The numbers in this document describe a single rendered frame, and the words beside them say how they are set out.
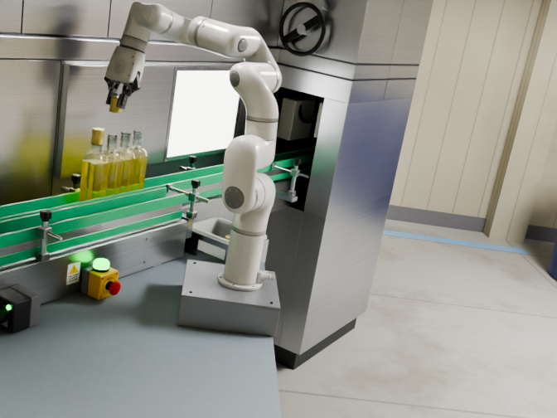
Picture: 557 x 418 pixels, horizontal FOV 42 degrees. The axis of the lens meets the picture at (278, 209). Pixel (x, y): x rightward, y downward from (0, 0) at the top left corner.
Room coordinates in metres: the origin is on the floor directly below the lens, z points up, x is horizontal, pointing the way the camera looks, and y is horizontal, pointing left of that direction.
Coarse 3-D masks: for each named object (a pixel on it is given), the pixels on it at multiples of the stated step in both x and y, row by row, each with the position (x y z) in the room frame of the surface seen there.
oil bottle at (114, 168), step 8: (104, 152) 2.05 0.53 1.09; (112, 152) 2.05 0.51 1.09; (112, 160) 2.03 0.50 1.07; (120, 160) 2.06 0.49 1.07; (112, 168) 2.04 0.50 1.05; (120, 168) 2.07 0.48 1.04; (112, 176) 2.04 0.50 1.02; (120, 176) 2.07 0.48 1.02; (112, 184) 2.04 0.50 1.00; (112, 192) 2.05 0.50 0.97
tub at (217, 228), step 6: (198, 222) 2.29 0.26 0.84; (204, 222) 2.31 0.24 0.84; (210, 222) 2.34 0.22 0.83; (216, 222) 2.37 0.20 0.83; (222, 222) 2.37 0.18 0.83; (228, 222) 2.36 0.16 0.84; (192, 228) 2.23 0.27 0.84; (198, 228) 2.28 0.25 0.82; (204, 228) 2.31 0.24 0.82; (210, 228) 2.34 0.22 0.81; (216, 228) 2.37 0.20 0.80; (222, 228) 2.36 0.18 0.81; (228, 228) 2.35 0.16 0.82; (204, 234) 2.21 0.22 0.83; (210, 234) 2.20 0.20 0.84; (216, 234) 2.37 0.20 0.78; (222, 234) 2.36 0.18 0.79; (228, 234) 2.35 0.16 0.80; (222, 240) 2.17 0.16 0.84
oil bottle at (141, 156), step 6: (132, 150) 2.14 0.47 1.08; (138, 150) 2.15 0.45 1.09; (144, 150) 2.17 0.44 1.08; (138, 156) 2.14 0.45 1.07; (144, 156) 2.16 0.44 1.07; (138, 162) 2.14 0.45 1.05; (144, 162) 2.17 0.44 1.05; (138, 168) 2.15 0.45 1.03; (144, 168) 2.17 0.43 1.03; (138, 174) 2.15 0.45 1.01; (144, 174) 2.17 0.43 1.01; (138, 180) 2.15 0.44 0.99; (138, 186) 2.15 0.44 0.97
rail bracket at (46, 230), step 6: (42, 216) 1.67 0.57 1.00; (48, 216) 1.67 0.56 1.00; (42, 222) 1.67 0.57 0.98; (48, 222) 1.68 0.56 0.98; (42, 228) 1.67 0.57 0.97; (48, 228) 1.67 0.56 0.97; (42, 234) 1.66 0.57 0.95; (48, 234) 1.66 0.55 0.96; (54, 234) 1.66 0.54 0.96; (42, 240) 1.67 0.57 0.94; (60, 240) 1.65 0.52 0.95; (42, 246) 1.67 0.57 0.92; (36, 252) 1.67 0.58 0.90; (42, 252) 1.67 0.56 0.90; (48, 252) 1.68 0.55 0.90; (36, 258) 1.67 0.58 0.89; (42, 258) 1.66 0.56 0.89; (48, 258) 1.68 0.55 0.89
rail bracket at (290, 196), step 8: (296, 160) 2.75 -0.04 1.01; (272, 168) 2.80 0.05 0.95; (280, 168) 2.79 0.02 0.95; (296, 168) 2.75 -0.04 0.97; (296, 176) 2.74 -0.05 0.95; (304, 176) 2.73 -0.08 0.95; (280, 192) 2.77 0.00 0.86; (288, 192) 2.75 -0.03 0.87; (288, 200) 2.74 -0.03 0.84; (296, 200) 2.76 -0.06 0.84
